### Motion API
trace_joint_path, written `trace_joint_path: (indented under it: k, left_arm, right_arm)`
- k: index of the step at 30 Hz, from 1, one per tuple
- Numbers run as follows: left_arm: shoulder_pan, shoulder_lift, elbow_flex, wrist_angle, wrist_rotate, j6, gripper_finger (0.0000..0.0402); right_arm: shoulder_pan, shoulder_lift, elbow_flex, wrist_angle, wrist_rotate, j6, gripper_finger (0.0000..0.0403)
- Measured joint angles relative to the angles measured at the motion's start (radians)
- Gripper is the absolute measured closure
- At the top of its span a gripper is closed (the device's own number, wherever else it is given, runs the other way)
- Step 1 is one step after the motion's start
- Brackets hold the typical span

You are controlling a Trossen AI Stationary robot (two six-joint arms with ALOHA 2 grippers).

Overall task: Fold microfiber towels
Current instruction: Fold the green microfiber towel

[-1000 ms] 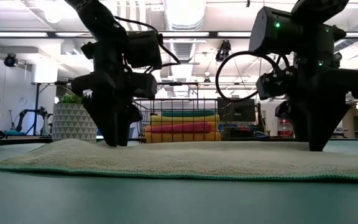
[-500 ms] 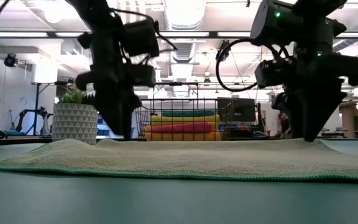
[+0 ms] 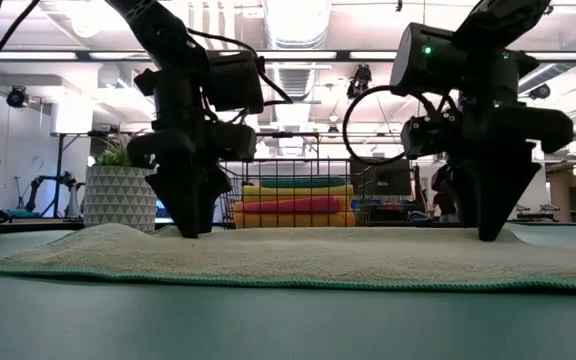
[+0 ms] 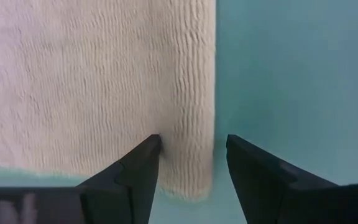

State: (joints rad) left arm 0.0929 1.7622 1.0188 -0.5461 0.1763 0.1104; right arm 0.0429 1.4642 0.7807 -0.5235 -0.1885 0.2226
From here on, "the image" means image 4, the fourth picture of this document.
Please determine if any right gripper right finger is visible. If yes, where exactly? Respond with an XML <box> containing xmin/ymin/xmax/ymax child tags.
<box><xmin>226</xmin><ymin>134</ymin><xmax>338</xmax><ymax>224</ymax></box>

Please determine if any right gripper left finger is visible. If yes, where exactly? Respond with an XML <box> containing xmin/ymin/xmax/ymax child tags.
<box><xmin>76</xmin><ymin>134</ymin><xmax>162</xmax><ymax>224</ymax></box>

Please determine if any light green microfiber towel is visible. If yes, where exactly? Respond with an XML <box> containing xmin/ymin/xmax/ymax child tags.
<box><xmin>0</xmin><ymin>0</ymin><xmax>217</xmax><ymax>200</ymax></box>

